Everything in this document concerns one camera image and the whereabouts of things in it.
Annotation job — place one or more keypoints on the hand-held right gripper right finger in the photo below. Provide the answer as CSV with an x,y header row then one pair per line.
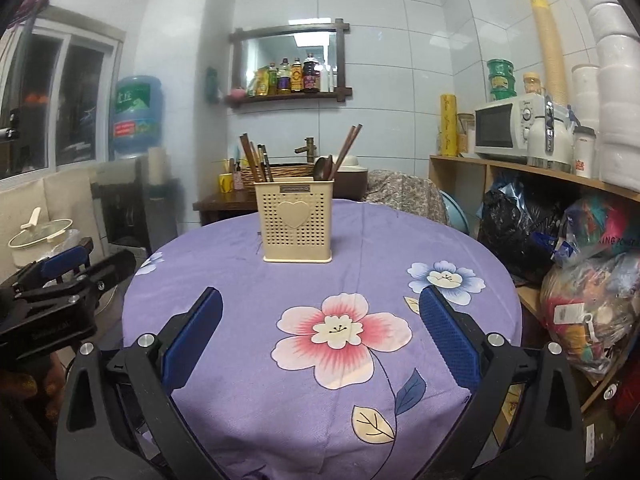
x,y
450,340

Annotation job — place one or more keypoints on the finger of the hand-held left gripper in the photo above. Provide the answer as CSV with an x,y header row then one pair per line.
x,y
62,260
110,267

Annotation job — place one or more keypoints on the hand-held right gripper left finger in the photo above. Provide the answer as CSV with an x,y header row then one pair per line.
x,y
192,340

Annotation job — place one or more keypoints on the beige perforated utensil holder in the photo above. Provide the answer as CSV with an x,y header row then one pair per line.
x,y
295,225

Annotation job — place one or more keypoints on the person's left hand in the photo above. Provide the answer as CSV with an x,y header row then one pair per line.
x,y
45,387

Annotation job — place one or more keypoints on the white pot with lid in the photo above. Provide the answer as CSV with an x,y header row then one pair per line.
x,y
37,242

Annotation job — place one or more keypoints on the water dispenser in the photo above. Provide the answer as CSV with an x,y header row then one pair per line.
x,y
125,205

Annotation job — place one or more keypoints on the purple floral tablecloth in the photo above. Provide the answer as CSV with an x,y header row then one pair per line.
x,y
300,285

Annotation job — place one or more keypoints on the light blue basin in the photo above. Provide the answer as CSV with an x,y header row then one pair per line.
x,y
457,215

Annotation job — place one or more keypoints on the black plastic bag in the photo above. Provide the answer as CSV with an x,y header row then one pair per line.
x,y
510,230

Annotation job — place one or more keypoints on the wooden sink counter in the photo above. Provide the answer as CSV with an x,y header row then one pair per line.
x,y
220,207

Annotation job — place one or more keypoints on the yellow mug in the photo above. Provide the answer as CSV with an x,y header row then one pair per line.
x,y
226,183

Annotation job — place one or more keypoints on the colourful stuffed plastic bag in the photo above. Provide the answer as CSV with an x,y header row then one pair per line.
x,y
590,300

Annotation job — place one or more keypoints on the blue water jug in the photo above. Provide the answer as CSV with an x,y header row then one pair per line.
x,y
135,115

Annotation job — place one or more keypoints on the window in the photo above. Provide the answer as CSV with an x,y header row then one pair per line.
x,y
80,105

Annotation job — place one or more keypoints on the floral cloth cover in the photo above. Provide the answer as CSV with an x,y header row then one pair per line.
x,y
400,190

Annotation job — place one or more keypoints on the brown rice cooker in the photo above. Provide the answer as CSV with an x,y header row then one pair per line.
x,y
352,177

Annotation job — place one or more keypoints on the wicker basket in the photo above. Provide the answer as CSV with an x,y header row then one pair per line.
x,y
290,172

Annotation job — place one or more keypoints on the glass jar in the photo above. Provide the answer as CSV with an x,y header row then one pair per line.
x,y
465,130

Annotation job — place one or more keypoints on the yellow roll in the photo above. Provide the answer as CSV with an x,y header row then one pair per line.
x,y
448,125

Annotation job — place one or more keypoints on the white microwave oven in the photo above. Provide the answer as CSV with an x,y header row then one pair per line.
x,y
500,127

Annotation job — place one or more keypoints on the white kettle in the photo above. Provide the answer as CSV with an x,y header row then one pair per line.
x,y
545,140

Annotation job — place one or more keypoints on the bamboo style faucet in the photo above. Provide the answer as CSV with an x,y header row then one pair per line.
x,y
307,149

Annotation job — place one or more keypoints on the white tumbler with red print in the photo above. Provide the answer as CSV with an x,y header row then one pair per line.
x,y
584,152

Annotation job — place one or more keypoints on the yellow green packet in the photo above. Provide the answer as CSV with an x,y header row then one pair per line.
x,y
261,83

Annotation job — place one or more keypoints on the yellow condiment bottle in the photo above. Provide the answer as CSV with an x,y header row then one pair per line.
x,y
272,81

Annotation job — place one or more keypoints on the clear bottle with purple label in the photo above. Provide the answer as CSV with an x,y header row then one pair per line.
x,y
284,77

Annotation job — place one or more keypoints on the amber oil bottle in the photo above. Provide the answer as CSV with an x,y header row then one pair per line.
x,y
296,77

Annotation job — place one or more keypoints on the green instant noodle cups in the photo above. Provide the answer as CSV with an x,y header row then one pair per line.
x,y
500,77

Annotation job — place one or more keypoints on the jar with yellow lid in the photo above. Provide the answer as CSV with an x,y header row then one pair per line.
x,y
532,84

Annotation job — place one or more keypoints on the wooden framed mirror shelf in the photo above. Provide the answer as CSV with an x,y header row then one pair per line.
x,y
280,52

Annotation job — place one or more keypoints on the dark purple juice bottle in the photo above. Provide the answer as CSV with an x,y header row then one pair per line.
x,y
311,75

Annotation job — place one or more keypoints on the white bottle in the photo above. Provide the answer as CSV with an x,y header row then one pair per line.
x,y
327,79

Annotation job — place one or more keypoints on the stacks of white foam cups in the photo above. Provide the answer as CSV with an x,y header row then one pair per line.
x,y
617,85

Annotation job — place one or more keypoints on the stack of yellow paper cups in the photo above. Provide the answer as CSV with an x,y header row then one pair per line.
x,y
547,50

